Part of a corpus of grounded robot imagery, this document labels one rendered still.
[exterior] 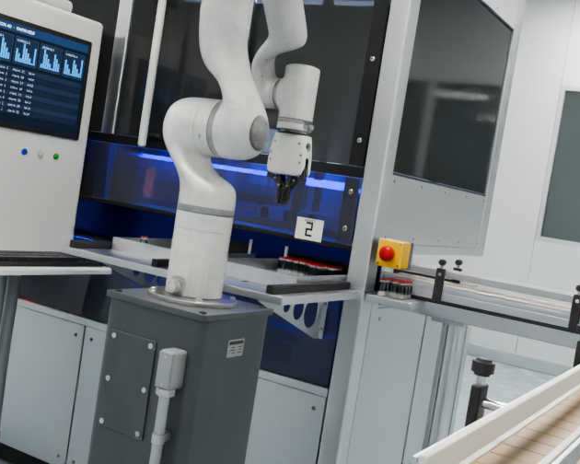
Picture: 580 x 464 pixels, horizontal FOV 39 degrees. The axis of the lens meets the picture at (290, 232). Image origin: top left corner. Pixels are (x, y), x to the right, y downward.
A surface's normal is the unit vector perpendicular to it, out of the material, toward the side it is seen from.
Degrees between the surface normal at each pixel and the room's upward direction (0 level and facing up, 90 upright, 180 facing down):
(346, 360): 90
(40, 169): 90
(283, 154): 92
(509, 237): 90
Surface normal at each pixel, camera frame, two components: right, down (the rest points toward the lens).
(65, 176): 0.83, 0.16
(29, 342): -0.50, -0.04
